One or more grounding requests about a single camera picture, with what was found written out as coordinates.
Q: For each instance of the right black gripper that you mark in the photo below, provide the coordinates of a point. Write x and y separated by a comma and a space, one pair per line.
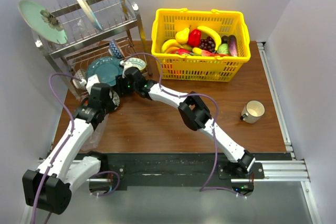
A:
121, 85

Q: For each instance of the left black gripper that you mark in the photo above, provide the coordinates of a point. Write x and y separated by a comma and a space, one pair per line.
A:
111, 108

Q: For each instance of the clear orange zip bag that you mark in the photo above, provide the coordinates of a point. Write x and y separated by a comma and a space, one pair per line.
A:
93, 141

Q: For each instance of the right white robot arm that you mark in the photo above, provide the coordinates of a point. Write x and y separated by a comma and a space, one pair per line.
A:
194, 113

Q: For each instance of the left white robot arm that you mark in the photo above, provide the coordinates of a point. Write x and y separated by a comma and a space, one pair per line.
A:
51, 185

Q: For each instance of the black white leaf bowl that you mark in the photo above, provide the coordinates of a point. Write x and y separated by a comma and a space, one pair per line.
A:
115, 99

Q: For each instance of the yellow interior patterned bowl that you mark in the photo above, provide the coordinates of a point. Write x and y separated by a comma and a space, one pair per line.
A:
137, 62

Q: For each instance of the teal scalloped plate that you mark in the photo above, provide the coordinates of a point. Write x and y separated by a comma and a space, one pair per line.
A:
106, 68

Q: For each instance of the patterned cup on rack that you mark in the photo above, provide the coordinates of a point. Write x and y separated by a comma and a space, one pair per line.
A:
79, 80

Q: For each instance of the blue zigzag patterned cup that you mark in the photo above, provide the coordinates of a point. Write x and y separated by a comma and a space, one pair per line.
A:
115, 50

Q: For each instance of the yellow banana bunch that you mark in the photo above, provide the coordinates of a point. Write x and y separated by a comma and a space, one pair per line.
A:
172, 43

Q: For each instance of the red dragon fruit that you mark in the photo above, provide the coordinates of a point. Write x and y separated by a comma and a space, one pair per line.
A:
181, 52

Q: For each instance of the steel two-tier dish rack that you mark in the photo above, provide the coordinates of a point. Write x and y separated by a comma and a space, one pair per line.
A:
120, 21

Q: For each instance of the yellow pear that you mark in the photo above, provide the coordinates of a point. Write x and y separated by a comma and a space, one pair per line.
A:
182, 36

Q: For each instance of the yellow plastic basket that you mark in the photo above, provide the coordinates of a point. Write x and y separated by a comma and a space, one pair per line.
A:
168, 22

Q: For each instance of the corn cob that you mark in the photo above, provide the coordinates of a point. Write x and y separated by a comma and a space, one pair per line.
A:
197, 51

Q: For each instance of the watermelon slice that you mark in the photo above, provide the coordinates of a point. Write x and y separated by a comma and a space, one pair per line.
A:
206, 53

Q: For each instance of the red bell pepper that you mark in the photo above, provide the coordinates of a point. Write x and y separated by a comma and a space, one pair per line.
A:
194, 38

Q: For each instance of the dark purple grapes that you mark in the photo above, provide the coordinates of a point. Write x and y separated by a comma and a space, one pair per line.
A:
207, 44

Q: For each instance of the long yellow banana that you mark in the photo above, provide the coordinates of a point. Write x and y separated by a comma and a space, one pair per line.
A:
213, 34

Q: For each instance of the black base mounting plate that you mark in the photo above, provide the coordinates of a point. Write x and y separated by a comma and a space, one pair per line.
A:
179, 170

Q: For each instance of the green cabbage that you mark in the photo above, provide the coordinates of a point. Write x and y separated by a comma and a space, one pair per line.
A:
223, 49

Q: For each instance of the cream and blue plate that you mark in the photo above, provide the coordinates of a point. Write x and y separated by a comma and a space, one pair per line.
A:
90, 14

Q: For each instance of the purple eggplant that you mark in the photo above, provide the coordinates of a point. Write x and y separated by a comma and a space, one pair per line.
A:
232, 45

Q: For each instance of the mint green floral plate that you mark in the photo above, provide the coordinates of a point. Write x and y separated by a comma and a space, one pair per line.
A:
43, 22

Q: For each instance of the cream mug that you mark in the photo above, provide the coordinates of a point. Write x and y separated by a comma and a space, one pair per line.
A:
252, 112

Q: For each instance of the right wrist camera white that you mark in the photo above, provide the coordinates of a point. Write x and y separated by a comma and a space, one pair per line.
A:
125, 64

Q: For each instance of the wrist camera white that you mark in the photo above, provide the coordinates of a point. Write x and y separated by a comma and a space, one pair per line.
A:
125, 64
92, 80

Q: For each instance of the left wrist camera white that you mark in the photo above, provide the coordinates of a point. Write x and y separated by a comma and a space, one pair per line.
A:
92, 80

